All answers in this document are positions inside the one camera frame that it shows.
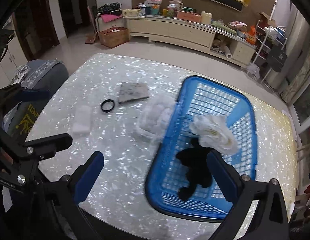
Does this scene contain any white cloth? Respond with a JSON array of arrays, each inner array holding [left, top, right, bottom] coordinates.
[[189, 114, 239, 155]]

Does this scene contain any orange plastic bag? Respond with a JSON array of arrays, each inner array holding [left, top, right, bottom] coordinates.
[[246, 25, 256, 45]]

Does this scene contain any brown cardboard box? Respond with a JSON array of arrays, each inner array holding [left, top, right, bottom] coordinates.
[[98, 27, 130, 48]]

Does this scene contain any white paper roll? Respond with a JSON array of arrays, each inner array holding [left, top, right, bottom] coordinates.
[[223, 46, 233, 59]]

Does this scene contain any cream plastic jug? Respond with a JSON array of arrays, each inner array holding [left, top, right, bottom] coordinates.
[[201, 11, 212, 25]]

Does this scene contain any white fluffy woven pouch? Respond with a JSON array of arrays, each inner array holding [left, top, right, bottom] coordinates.
[[136, 95, 176, 141]]

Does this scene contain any black hanging bag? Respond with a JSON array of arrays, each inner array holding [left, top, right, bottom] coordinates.
[[267, 46, 287, 73]]

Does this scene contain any black hair band ring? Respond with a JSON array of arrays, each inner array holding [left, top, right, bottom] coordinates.
[[100, 99, 116, 113]]

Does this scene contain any cream long tv cabinet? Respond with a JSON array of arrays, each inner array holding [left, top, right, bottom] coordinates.
[[125, 16, 255, 68]]

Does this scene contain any white rectangular sponge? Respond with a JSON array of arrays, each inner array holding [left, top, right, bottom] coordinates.
[[72, 105, 92, 134]]

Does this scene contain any red white carton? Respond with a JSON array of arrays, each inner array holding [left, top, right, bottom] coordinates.
[[144, 0, 162, 15]]

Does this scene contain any pink box on cabinet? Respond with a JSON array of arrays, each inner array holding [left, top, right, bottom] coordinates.
[[177, 11, 201, 23]]

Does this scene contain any grey square cloth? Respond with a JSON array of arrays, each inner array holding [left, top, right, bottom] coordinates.
[[118, 82, 149, 103]]

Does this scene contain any blue plastic laundry basket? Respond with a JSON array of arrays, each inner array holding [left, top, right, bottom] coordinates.
[[145, 76, 258, 222]]

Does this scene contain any white wire shelf rack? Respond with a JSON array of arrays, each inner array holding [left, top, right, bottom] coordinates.
[[247, 15, 287, 83]]

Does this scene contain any pink folded cloth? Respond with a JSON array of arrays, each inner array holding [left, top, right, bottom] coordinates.
[[100, 14, 123, 23]]

